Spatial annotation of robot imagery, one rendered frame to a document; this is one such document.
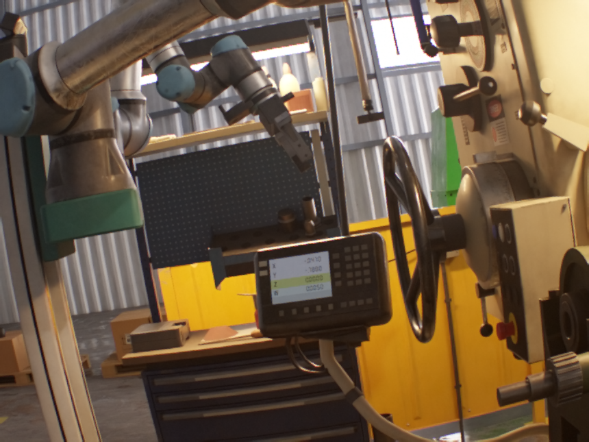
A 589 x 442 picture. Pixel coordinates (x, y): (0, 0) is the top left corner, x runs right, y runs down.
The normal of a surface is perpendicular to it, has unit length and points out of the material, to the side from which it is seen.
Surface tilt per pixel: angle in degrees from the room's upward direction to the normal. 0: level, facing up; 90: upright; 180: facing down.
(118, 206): 90
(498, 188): 53
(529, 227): 90
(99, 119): 90
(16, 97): 92
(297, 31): 58
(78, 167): 72
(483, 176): 38
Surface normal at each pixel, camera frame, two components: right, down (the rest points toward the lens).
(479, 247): -0.82, 0.33
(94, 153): 0.46, -0.37
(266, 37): -0.13, -0.50
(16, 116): -0.45, 0.12
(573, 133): 0.01, 0.02
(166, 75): -0.23, 0.07
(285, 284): -0.29, -0.27
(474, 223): -0.86, 0.08
